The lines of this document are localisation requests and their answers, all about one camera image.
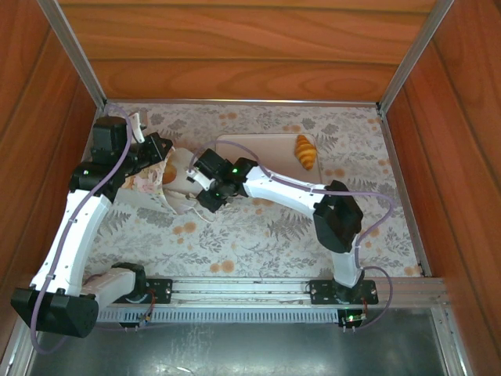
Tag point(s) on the cartoon animal paper bag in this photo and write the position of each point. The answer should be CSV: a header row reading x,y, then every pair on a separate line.
x,y
180,164

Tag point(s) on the round brown fake bun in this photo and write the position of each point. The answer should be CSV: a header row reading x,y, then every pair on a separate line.
x,y
169,174

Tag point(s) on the golden fake croissant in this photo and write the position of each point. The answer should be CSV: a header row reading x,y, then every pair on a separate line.
x,y
306,150

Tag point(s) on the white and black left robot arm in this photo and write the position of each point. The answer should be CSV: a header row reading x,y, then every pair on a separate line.
x,y
74,243

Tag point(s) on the pale pink plastic tray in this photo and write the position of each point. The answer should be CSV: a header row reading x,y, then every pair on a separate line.
x,y
270,156

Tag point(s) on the floral patterned tablecloth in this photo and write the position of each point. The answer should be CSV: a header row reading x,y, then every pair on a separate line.
x,y
235,243

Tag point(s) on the shiny grey metal sheet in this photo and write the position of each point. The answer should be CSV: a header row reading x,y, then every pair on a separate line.
x,y
235,352

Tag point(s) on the small board with green light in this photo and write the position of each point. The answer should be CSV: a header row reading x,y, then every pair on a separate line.
x,y
352,318

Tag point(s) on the aluminium back frame rail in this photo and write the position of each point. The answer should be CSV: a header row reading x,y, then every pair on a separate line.
x,y
242,102

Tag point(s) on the aluminium left frame post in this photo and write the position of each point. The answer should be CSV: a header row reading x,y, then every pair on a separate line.
x,y
74,51

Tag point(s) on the aluminium frame post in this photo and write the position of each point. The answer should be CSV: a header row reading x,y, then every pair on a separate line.
x,y
74,51
415,51

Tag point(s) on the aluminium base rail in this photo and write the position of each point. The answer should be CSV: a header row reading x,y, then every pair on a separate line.
x,y
242,290

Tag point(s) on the aluminium right side rail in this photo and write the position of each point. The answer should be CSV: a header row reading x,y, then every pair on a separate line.
x,y
391,156

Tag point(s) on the aluminium right frame post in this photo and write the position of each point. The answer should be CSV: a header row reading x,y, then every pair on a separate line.
x,y
415,51

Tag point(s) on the aluminium left floor rail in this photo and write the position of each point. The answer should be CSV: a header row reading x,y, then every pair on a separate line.
x,y
15,354

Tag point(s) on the aluminium floor rail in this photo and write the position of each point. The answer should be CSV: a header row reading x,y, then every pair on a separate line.
x,y
450,344
15,354

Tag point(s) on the aluminium right floor rail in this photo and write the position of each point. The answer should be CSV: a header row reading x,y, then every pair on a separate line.
x,y
450,344

